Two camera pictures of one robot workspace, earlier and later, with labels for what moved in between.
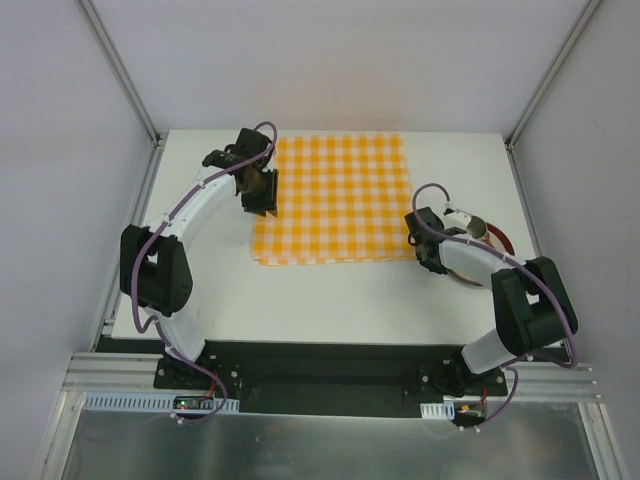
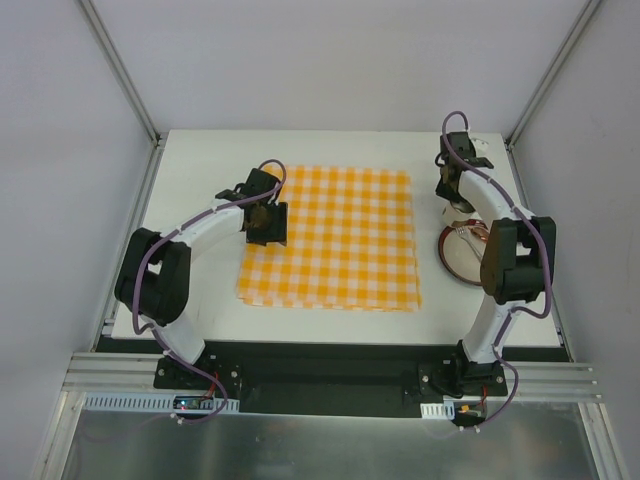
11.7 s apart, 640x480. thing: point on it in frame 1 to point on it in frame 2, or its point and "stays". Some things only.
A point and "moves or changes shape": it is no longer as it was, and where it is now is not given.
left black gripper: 265,195 to 273,223
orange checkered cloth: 341,198 moves or changes shape
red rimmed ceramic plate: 497,238 to 461,248
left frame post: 121,72 stays
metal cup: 476,227 moves or changes shape
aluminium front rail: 564,382 stays
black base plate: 349,380 stays
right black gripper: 425,251 to 447,180
